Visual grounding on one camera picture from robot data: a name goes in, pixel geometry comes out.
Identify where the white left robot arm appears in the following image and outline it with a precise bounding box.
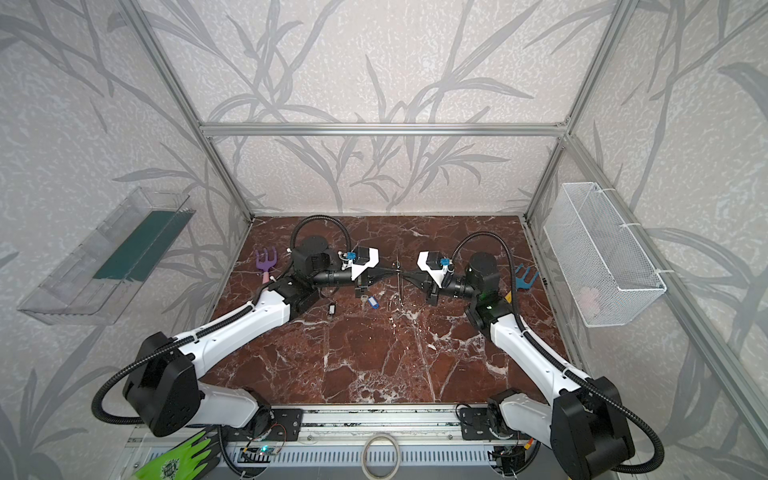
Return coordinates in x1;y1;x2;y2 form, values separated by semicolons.
123;236;397;437

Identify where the white wire mesh basket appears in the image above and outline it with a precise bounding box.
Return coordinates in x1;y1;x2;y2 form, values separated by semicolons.
544;182;667;328

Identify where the purple pink garden fork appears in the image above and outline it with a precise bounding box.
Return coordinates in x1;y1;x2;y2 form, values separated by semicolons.
256;247;279;284

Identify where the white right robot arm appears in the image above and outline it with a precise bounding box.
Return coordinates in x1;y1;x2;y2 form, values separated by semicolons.
406;251;635;479

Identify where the grey cable loop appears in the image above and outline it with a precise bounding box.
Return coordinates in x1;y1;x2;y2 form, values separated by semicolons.
361;432;402;480

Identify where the steel perforated key holder plate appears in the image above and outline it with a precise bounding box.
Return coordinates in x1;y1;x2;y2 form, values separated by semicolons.
394;256;404;307

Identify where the blue yellow garden fork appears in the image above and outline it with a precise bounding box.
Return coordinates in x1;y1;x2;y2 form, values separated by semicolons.
514;264;539;291

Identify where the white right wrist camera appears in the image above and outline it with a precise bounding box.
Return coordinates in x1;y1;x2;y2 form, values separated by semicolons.
417;251;454;288

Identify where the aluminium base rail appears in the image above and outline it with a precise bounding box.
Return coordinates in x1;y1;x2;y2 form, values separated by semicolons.
221;404;545;478

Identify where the clear plastic wall shelf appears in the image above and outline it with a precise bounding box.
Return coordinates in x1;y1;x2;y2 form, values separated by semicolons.
18;187;196;326

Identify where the green black work glove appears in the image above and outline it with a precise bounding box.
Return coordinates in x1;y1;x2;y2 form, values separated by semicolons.
130;429;221;480

